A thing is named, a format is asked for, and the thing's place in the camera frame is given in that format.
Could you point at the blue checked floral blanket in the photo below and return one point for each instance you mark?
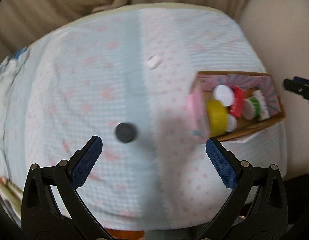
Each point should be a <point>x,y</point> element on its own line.
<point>107,80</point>

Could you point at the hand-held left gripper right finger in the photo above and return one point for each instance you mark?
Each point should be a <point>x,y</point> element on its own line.
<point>223,165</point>

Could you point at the white bottle cap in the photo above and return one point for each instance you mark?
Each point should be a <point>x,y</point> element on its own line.
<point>223,95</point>

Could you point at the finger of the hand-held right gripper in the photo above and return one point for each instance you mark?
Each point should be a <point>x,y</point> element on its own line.
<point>303,79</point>
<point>294,86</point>

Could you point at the orange object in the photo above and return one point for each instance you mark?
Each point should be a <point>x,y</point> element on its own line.
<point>124,234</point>

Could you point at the printed cloth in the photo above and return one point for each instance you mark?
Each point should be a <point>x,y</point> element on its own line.
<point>8,195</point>

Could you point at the pink printed cardboard box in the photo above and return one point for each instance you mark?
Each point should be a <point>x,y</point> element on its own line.
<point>198,120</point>

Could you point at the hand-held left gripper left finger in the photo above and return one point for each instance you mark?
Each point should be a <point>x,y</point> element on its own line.
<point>85,163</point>

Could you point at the dark grey bottle cap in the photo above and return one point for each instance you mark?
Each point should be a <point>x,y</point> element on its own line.
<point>125,132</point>

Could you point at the green jar white lid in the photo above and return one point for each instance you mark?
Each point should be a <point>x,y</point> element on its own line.
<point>250,107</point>

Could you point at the crumpled light blue cloth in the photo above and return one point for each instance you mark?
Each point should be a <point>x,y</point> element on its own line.
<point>8,66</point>

